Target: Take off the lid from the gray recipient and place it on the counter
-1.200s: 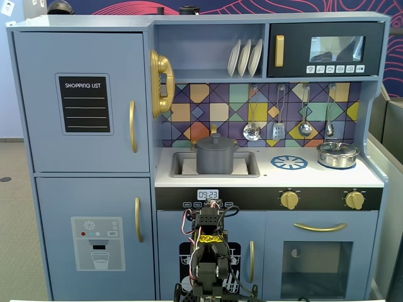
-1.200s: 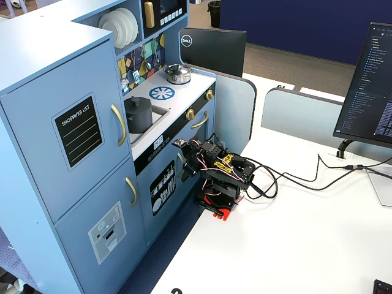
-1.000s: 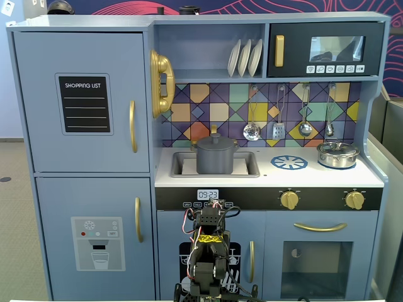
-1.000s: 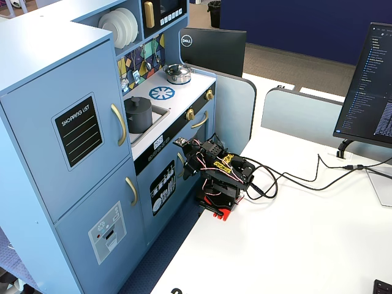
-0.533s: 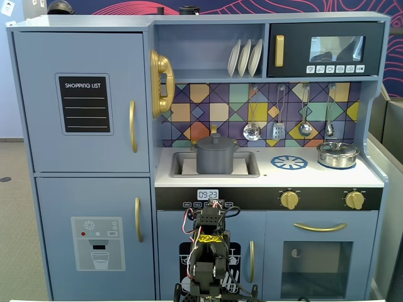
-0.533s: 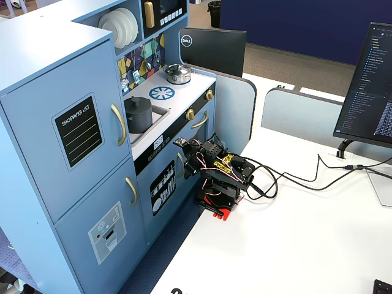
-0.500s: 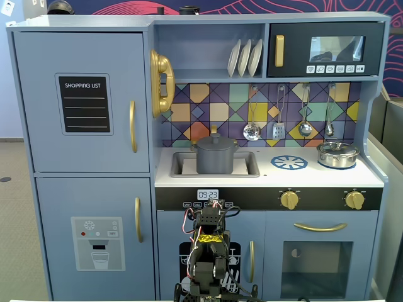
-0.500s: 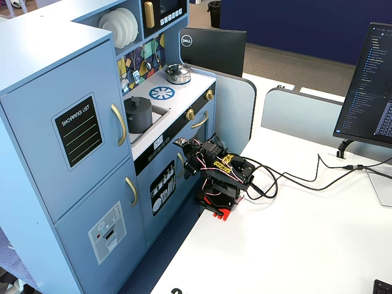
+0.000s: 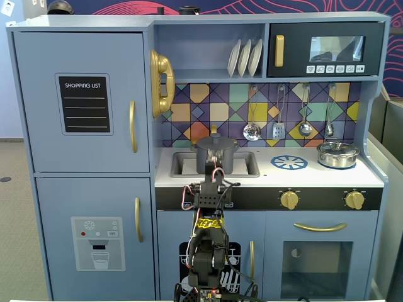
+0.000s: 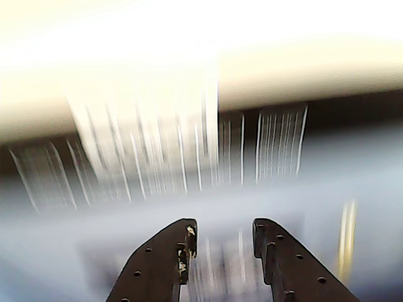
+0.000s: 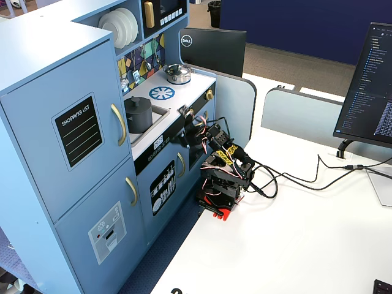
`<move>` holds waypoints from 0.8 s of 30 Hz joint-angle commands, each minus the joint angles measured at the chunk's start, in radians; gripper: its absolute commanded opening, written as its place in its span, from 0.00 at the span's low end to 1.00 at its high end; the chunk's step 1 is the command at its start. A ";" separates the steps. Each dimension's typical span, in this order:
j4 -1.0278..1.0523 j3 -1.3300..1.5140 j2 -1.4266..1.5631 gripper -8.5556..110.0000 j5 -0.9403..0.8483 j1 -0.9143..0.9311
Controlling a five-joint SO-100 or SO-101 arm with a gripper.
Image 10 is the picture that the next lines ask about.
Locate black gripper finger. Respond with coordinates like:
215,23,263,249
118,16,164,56
252,217,361,302
106,218,198,302

